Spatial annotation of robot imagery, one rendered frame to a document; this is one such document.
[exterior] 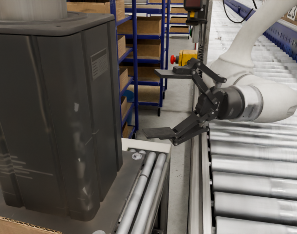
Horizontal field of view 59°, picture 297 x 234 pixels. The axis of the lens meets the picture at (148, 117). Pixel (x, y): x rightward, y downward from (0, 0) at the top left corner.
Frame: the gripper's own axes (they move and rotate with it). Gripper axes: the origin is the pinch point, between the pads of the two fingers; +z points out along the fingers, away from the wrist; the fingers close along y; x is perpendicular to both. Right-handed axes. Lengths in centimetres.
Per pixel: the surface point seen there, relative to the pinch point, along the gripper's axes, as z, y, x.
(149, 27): -77, 12, 166
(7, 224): 26.9, 9.2, -14.9
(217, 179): -12.8, 12.7, -10.9
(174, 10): -284, 22, 481
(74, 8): -1, -4, 96
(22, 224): 25.3, 8.1, -16.4
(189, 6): -27.1, -17.3, 37.2
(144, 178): 1.3, 15.3, -4.4
